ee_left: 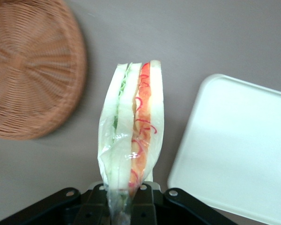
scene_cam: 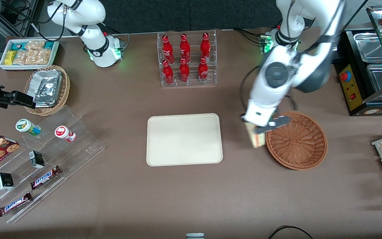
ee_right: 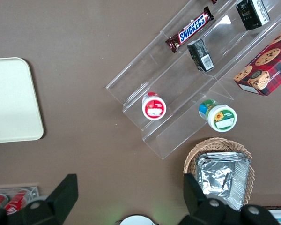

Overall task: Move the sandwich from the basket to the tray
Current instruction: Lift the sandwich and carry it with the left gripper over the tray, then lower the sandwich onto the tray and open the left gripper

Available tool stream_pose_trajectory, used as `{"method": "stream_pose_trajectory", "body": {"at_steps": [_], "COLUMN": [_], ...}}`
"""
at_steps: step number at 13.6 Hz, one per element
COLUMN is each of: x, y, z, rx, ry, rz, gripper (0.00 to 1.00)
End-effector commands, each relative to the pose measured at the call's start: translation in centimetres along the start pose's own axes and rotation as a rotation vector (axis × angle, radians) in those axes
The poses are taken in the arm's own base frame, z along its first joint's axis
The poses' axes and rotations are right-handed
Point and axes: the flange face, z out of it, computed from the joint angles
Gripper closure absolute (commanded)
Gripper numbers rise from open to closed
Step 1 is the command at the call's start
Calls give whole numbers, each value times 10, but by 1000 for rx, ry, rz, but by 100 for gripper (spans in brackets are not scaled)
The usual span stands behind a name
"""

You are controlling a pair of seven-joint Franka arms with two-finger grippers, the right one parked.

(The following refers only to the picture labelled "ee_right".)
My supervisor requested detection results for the small black carton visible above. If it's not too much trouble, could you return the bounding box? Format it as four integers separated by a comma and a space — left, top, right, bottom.
186, 38, 215, 73
235, 0, 271, 31

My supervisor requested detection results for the red lid yogurt cup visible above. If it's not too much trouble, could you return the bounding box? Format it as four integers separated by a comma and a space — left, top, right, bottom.
141, 91, 167, 121

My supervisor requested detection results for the clear acrylic stepped shelf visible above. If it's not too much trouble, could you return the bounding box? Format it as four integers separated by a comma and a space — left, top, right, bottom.
105, 0, 281, 161

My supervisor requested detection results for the cream plastic tray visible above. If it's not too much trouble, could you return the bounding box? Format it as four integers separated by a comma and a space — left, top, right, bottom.
0, 57, 44, 144

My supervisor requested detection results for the light wicker basket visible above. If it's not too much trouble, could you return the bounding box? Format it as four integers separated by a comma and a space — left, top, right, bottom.
183, 137, 256, 207

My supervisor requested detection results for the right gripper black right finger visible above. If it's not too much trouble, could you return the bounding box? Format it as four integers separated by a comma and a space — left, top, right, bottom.
177, 173, 244, 225

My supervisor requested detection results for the green lid yogurt cup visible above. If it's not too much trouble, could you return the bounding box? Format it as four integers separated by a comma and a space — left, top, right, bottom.
198, 99, 238, 133

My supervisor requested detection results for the stack of foil containers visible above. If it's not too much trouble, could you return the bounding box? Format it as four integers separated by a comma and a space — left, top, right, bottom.
195, 151, 252, 212

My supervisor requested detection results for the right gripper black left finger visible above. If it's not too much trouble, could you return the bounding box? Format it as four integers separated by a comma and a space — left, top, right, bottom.
6, 173, 79, 225

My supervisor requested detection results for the red plaid cookie box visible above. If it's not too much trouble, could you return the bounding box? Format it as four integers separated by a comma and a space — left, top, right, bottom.
233, 23, 281, 97

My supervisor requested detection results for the clear acrylic bottle rack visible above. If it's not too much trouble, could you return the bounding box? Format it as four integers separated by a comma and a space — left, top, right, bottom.
0, 186, 40, 211

